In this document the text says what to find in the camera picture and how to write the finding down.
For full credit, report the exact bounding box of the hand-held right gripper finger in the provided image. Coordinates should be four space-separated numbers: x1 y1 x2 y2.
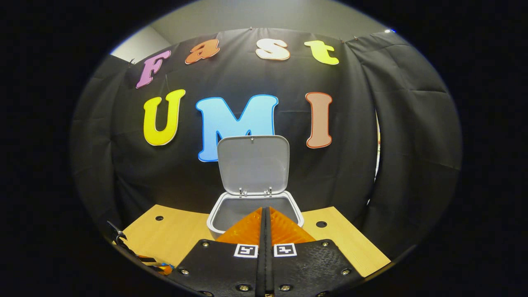
266 207 366 297
167 207 267 297

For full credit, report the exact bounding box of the white desktop garbage bin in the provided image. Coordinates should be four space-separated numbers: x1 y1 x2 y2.
206 135 305 240

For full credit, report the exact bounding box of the wooden desktop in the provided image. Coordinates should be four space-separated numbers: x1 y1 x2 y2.
112 204 391 278

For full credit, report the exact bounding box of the black backdrop cloth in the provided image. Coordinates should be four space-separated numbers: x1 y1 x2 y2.
70 28 462 258

